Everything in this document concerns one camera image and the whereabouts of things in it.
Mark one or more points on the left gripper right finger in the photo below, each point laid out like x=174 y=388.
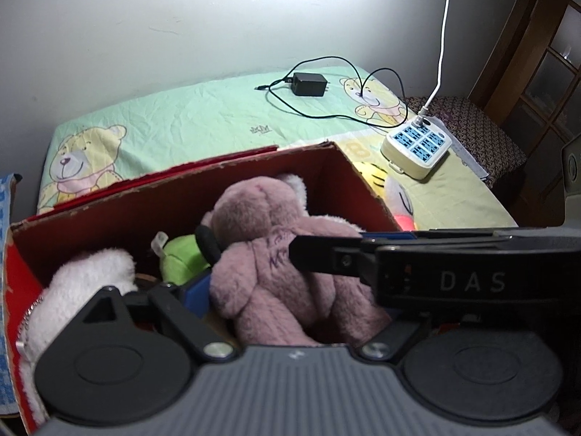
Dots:
x=389 y=344

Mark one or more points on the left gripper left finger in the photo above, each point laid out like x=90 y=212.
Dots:
x=172 y=319

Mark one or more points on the pink plush teddy bear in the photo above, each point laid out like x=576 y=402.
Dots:
x=254 y=283

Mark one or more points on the yellow tiger plush toy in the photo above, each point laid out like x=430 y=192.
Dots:
x=392 y=193

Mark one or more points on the red cardboard box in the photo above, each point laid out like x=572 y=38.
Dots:
x=130 y=213

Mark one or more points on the green plush toy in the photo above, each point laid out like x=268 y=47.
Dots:
x=180 y=258

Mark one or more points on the patterned brown seat cushion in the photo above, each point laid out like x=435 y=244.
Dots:
x=488 y=144

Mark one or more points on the white fluffy plush toy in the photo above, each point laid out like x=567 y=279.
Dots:
x=70 y=289

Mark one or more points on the white blue power strip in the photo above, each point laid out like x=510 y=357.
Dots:
x=416 y=146

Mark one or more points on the wooden glass cabinet door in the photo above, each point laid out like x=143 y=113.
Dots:
x=530 y=86

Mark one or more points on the cartoon bear bed sheet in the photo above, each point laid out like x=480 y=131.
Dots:
x=211 y=119

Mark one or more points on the black power adapter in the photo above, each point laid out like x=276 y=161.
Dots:
x=308 y=84

